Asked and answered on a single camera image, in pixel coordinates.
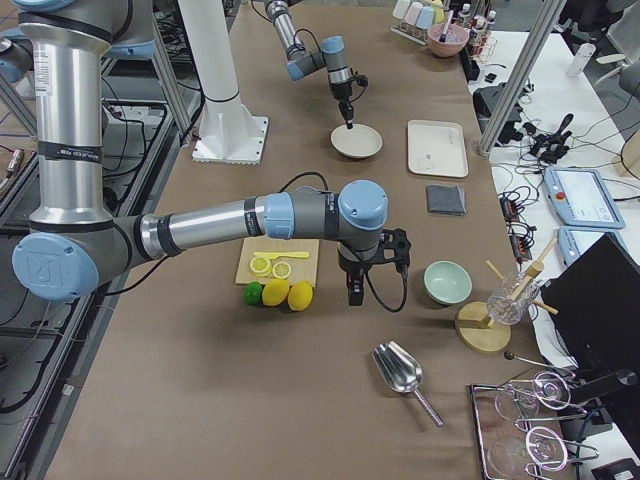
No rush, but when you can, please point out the green lime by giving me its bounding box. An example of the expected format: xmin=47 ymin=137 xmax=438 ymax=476
xmin=243 ymin=282 xmax=263 ymax=305

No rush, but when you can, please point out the cream round plate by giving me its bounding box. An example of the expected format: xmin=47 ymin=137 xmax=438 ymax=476
xmin=330 ymin=124 xmax=383 ymax=159

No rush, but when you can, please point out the black wire glass tray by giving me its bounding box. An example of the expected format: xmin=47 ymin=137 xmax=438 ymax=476
xmin=469 ymin=370 xmax=600 ymax=479

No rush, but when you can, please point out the white plastic cup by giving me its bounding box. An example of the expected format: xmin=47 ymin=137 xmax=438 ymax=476
xmin=392 ymin=0 xmax=411 ymax=20

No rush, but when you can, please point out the white cup rack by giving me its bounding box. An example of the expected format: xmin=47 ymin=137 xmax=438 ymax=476
xmin=391 ymin=22 xmax=428 ymax=46

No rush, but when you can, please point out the yellow plastic knife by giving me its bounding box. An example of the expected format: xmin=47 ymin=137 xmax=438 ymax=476
xmin=253 ymin=251 xmax=311 ymax=260

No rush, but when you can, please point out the wooden cutting board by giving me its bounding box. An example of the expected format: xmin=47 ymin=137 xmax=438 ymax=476
xmin=234 ymin=236 xmax=319 ymax=286

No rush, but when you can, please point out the blue teach pendant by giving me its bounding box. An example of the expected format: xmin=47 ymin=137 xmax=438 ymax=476
xmin=543 ymin=166 xmax=626 ymax=230
xmin=557 ymin=226 xmax=626 ymax=266

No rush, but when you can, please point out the black computer monitor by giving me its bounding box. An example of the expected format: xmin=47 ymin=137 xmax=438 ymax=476
xmin=542 ymin=233 xmax=639 ymax=373

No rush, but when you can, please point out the whole yellow lemon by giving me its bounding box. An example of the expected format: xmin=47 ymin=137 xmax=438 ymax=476
xmin=287 ymin=280 xmax=314 ymax=312
xmin=262 ymin=279 xmax=290 ymax=307

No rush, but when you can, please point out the cut glass tumbler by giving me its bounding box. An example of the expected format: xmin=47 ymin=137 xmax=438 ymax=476
xmin=486 ymin=272 xmax=540 ymax=325

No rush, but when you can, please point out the cream rabbit tray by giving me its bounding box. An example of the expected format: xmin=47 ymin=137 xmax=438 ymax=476
xmin=407 ymin=120 xmax=469 ymax=178

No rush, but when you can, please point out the mint green bowl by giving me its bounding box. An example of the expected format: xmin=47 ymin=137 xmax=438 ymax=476
xmin=423 ymin=261 xmax=472 ymax=305

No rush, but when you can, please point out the yellow plastic cup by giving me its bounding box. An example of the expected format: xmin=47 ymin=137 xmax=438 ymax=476
xmin=431 ymin=0 xmax=445 ymax=24

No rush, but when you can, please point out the metal ice scoop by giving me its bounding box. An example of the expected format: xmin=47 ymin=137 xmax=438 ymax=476
xmin=372 ymin=341 xmax=444 ymax=427

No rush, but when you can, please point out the blue plastic cup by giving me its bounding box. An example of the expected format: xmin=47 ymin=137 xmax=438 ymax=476
xmin=415 ymin=5 xmax=434 ymax=30

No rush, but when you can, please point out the wooden mug tree stand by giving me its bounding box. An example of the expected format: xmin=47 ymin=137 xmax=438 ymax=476
xmin=455 ymin=238 xmax=558 ymax=353

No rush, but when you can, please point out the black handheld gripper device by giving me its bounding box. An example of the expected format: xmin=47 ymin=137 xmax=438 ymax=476
xmin=523 ymin=113 xmax=574 ymax=165

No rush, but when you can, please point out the aluminium frame post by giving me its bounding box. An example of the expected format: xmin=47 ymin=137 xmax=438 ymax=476
xmin=478 ymin=0 xmax=566 ymax=158

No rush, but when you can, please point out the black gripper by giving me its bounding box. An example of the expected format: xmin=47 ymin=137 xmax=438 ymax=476
xmin=338 ymin=228 xmax=411 ymax=306
xmin=329 ymin=69 xmax=369 ymax=130

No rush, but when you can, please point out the lemon slice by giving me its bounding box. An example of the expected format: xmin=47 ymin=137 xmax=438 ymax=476
xmin=271 ymin=261 xmax=292 ymax=279
xmin=249 ymin=256 xmax=272 ymax=277

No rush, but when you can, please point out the metal muddler black tip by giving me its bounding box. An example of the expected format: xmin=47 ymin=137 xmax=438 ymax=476
xmin=439 ymin=10 xmax=454 ymax=43

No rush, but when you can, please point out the pink plastic cup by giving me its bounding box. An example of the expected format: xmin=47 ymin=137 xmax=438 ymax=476
xmin=403 ymin=1 xmax=423 ymax=26

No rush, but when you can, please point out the pink bowl of ice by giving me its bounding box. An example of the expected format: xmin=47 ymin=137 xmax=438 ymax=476
xmin=427 ymin=23 xmax=469 ymax=58

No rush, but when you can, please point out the grey folded cloth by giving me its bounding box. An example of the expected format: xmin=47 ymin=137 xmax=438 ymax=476
xmin=426 ymin=184 xmax=466 ymax=216

